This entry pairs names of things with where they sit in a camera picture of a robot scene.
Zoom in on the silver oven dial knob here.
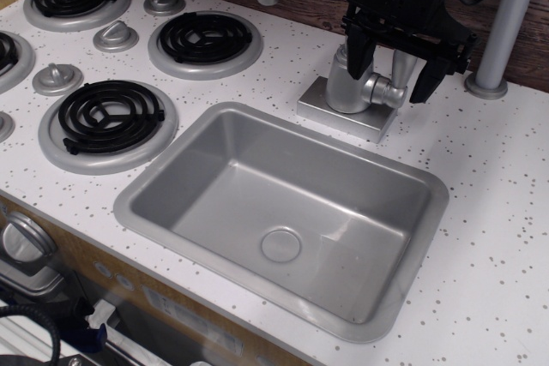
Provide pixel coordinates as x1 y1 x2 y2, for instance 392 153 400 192
1 212 57 275

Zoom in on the silver toy faucet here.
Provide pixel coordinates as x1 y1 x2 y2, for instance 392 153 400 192
258 0 398 143

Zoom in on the grey stove knob left edge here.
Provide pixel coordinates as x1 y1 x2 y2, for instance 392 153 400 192
0 111 15 142

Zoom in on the grey stove knob front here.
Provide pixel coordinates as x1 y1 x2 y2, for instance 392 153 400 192
32 63 83 97

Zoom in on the grey stove knob back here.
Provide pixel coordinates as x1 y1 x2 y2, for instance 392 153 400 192
143 0 186 16

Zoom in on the grey support pole with base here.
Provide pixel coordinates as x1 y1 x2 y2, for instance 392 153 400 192
464 0 530 100

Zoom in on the black cable lower left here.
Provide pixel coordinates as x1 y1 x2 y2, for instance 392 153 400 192
0 303 61 363

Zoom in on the back right stove burner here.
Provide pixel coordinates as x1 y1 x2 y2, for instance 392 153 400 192
148 11 262 81

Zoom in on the grey toy sink basin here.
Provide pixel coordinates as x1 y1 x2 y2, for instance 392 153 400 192
113 103 449 344

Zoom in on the grey stove knob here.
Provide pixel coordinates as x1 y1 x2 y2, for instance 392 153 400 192
143 0 186 16
93 21 139 53
32 63 83 97

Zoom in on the blue clamp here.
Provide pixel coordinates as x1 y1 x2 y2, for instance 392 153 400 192
81 323 108 353

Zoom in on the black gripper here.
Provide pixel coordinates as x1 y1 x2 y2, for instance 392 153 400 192
343 0 477 104

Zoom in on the silver faucet lever handle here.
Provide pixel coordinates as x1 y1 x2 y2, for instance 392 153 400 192
364 50 418 109

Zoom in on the left edge stove burner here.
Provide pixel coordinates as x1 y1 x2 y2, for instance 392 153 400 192
1 32 35 93

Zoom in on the front right stove burner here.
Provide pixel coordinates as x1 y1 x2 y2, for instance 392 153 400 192
39 81 178 176

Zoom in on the grey stove knob middle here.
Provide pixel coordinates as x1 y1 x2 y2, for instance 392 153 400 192
93 21 139 53

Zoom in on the back left stove burner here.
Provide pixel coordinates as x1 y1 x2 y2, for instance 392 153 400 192
23 0 131 33

